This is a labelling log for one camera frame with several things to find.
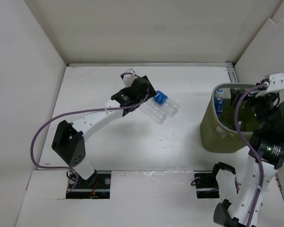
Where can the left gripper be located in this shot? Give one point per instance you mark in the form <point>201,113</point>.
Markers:
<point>151,93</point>

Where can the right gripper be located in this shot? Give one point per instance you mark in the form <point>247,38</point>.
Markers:
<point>273,97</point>

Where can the blue label bottle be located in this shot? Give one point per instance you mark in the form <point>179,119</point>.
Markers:
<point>219,102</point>
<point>166,104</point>

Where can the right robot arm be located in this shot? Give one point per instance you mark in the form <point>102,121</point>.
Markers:
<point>239,205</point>

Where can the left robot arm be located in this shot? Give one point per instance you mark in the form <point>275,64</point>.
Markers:
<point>70,137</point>

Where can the green mesh waste bin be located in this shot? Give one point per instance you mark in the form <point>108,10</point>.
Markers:
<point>218,132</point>

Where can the clear white cap bottle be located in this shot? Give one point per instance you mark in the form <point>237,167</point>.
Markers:
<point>153,111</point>

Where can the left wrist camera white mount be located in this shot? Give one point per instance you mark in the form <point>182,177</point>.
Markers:
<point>128,77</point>

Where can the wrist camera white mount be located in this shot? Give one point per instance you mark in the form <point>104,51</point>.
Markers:
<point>128,77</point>
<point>273,84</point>

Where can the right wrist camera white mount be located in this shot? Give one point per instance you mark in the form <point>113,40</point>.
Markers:
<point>273,84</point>

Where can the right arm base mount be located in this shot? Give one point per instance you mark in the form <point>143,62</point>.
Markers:
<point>205,181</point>

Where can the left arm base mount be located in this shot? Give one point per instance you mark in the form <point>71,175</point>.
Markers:
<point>100,188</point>

